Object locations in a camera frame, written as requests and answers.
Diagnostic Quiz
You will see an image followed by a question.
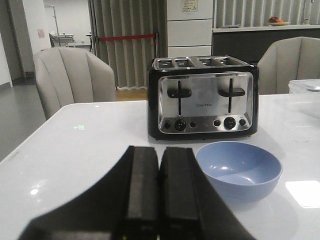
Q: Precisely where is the metal cart in background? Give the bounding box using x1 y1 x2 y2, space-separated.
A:
49 34 75 48

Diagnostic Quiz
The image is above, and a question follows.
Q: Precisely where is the fruit plate on counter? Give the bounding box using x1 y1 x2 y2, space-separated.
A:
267 16 290 27

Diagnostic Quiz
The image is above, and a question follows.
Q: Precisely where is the clear plastic container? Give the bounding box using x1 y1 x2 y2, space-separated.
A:
288 78 320 123

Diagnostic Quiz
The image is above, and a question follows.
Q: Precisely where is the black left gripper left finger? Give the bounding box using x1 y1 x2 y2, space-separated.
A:
19 146 159 240

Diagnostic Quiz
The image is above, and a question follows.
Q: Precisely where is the blue bowl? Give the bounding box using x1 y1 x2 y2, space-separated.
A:
195 141 283 203

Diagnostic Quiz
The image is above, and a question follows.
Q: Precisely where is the red barrier tape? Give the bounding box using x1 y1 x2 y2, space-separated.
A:
98 33 156 42

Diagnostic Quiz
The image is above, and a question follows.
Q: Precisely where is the white refrigerator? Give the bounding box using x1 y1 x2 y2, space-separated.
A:
166 0 213 57

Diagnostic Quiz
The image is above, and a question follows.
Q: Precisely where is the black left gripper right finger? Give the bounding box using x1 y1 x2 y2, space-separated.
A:
159 147 254 240

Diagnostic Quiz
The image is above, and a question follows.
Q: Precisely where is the beige armchair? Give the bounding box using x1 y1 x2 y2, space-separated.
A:
257 36 320 95
33 47 116 119

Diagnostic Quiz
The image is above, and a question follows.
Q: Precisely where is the beige armchair left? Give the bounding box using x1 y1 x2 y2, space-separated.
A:
33 47 116 119

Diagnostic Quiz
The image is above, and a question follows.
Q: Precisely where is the beige armchair right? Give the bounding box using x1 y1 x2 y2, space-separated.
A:
257 36 320 95

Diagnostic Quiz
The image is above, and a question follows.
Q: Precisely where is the dark counter cabinet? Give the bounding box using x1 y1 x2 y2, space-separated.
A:
211 24 320 63

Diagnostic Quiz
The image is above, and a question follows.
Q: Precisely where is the black and chrome toaster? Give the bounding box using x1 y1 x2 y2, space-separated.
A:
147 55 259 141

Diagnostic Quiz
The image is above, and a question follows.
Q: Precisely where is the pink paper on wall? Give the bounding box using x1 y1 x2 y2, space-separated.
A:
37 28 46 39

